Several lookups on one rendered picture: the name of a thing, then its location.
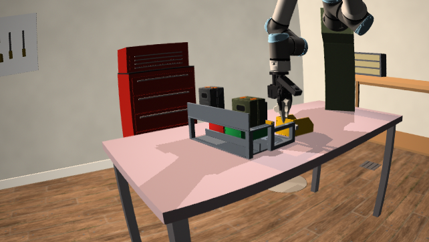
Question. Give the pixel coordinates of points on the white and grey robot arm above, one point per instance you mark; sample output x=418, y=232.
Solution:
x=338, y=16

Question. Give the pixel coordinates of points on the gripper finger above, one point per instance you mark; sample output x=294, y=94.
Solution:
x=280, y=108
x=288, y=104

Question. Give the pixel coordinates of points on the yellow bin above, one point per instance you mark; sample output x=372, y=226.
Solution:
x=305, y=125

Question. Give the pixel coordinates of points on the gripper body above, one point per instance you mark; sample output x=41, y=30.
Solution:
x=274, y=90

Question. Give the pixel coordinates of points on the red open bin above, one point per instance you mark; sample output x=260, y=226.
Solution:
x=217, y=128

